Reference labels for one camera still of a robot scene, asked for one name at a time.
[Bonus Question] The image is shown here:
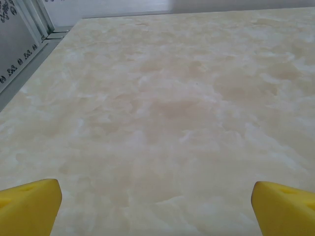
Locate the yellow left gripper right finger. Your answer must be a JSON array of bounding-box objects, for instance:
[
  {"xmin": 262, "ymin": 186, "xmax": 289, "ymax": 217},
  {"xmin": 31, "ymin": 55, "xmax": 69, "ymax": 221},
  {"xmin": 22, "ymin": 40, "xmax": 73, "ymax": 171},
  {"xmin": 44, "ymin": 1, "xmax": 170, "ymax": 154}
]
[{"xmin": 251, "ymin": 181, "xmax": 315, "ymax": 236}]

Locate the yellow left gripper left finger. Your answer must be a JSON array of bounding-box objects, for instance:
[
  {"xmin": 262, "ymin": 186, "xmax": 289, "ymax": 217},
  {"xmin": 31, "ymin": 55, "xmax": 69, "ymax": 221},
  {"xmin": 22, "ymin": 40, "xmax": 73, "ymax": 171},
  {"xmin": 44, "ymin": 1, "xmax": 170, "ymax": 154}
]
[{"xmin": 0, "ymin": 178, "xmax": 63, "ymax": 236}]

